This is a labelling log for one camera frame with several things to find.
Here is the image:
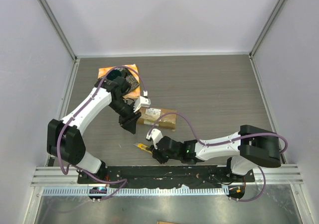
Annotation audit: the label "aluminium frame rail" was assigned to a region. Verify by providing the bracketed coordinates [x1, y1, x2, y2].
[31, 164, 304, 186]

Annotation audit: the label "black patterned tray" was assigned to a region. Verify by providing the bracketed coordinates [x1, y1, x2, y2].
[120, 68, 140, 94]

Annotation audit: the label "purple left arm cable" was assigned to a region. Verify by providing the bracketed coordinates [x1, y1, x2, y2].
[56, 65, 148, 202]

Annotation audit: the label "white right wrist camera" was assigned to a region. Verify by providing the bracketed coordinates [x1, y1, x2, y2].
[146, 128, 163, 146]

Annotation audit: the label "orange checkered cloth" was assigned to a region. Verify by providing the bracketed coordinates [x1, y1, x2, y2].
[106, 64, 141, 99]

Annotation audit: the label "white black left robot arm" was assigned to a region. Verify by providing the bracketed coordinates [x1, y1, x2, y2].
[47, 76, 141, 184]

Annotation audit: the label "brown cardboard express box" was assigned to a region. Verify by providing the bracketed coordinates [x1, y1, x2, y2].
[138, 107, 177, 129]

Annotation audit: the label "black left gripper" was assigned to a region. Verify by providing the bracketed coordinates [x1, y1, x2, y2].
[109, 98, 142, 134]

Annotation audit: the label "dark green round bowl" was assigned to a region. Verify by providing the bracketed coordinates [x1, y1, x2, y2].
[106, 69, 122, 81]

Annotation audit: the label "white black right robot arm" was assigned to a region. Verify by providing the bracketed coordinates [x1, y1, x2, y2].
[146, 125, 281, 182]

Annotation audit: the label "white slotted cable duct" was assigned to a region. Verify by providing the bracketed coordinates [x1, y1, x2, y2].
[42, 185, 229, 197]

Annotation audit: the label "cardboard box on floor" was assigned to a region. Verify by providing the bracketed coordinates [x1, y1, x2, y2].
[157, 221, 178, 224]

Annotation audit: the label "yellow utility knife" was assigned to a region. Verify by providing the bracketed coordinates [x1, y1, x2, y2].
[134, 143, 152, 154]

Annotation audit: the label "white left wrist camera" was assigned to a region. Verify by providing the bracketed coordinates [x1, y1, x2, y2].
[134, 91, 151, 112]

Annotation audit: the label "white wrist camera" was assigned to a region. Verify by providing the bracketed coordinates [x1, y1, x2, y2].
[134, 91, 151, 112]
[146, 128, 163, 146]

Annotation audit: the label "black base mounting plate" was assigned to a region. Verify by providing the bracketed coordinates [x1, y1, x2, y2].
[76, 164, 256, 189]

